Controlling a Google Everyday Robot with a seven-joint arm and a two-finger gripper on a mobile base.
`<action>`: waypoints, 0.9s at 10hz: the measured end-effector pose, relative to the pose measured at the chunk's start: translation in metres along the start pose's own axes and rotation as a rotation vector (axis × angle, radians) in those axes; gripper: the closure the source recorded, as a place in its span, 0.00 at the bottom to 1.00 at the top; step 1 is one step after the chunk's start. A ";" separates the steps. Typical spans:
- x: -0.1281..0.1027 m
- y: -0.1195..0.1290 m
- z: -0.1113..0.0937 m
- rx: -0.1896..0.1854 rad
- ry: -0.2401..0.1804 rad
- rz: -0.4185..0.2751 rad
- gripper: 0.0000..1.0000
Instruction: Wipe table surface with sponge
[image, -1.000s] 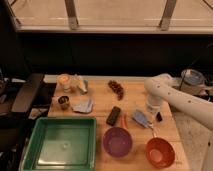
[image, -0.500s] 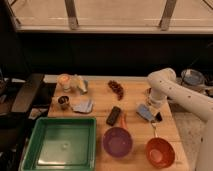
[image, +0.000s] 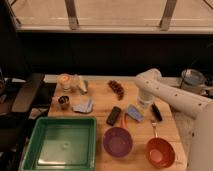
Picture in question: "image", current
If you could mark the blue sponge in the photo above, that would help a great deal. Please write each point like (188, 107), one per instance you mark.
(134, 113)

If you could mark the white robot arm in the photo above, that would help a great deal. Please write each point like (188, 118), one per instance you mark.
(198, 107)

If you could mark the dark red grape bunch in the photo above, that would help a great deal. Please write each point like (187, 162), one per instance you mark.
(116, 88)

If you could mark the black rectangular block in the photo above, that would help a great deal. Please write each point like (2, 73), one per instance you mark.
(113, 116)

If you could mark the crumpled blue cloth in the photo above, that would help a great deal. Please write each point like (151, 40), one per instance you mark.
(84, 107)

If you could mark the clear cup with orange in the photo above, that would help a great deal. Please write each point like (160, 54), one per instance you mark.
(64, 80)

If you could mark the orange spoon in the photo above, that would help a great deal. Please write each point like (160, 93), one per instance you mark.
(123, 121)

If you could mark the small dark cup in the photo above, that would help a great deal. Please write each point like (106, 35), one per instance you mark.
(64, 102)

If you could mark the purple bowl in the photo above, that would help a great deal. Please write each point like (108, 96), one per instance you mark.
(117, 142)

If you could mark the metal fork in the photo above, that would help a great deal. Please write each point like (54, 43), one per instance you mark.
(154, 125)

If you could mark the green plastic tray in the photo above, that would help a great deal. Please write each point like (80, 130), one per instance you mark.
(62, 144)

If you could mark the metal lidded pot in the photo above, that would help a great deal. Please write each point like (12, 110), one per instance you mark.
(194, 81)

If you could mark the orange bowl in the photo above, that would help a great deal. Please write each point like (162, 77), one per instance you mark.
(160, 153)

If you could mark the black chair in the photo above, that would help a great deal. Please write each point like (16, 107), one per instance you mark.
(14, 113)

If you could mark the black handled tool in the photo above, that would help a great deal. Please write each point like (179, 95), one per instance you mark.
(156, 112)

